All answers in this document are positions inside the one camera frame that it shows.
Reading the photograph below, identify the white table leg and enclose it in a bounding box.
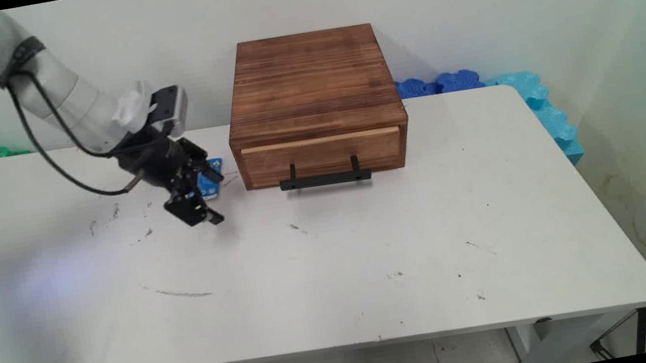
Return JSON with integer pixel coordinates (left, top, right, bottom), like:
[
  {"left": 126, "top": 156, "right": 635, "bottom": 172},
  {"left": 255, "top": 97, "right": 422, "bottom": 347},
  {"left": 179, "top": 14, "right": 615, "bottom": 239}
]
[{"left": 505, "top": 306, "right": 645, "bottom": 363}]

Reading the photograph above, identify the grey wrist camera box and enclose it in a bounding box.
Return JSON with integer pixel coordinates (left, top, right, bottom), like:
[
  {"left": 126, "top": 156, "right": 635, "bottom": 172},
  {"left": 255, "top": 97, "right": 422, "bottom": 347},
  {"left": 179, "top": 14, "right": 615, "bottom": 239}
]
[{"left": 146, "top": 84, "right": 193, "bottom": 141}]

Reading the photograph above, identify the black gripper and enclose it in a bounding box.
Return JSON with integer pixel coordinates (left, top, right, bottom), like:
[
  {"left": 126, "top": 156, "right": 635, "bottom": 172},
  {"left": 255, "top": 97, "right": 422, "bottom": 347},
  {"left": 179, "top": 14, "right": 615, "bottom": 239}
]
[{"left": 112, "top": 118, "right": 232, "bottom": 238}]

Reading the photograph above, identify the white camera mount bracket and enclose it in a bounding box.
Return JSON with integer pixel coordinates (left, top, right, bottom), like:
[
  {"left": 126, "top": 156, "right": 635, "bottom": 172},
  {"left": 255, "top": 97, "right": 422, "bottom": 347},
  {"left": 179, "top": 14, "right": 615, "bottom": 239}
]
[{"left": 107, "top": 79, "right": 160, "bottom": 136}]

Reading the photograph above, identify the light blue foam mat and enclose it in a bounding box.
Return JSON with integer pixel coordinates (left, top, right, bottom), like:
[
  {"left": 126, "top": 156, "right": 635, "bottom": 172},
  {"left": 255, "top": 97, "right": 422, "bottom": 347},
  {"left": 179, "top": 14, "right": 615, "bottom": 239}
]
[{"left": 484, "top": 64, "right": 587, "bottom": 177}]

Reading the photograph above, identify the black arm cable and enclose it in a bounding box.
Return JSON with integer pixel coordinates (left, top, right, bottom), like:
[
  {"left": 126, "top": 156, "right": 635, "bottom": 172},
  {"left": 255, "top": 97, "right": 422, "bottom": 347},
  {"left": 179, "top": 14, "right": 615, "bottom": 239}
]
[{"left": 0, "top": 36, "right": 183, "bottom": 211}]

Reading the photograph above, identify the black velcro strap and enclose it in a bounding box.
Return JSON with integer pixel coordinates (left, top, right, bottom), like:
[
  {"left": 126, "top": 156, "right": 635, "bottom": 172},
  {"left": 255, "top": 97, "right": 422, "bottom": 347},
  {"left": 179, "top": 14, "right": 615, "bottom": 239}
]
[{"left": 0, "top": 34, "right": 53, "bottom": 89}]

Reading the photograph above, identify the brown wooden drawer cabinet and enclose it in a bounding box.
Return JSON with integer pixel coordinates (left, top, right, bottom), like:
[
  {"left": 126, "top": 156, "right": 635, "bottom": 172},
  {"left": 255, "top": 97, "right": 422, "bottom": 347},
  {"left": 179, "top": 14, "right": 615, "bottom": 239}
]
[{"left": 215, "top": 19, "right": 416, "bottom": 194}]

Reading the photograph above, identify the small blue packet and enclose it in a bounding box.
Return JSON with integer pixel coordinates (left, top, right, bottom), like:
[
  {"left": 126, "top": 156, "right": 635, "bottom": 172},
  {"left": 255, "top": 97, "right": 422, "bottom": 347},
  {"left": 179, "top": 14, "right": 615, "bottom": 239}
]
[{"left": 193, "top": 157, "right": 230, "bottom": 201}]

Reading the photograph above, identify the black drawer handle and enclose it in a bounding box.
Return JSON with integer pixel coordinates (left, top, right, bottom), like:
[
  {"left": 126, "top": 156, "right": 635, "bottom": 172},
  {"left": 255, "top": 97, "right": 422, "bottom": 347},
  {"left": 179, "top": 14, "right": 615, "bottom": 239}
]
[{"left": 239, "top": 124, "right": 409, "bottom": 198}]

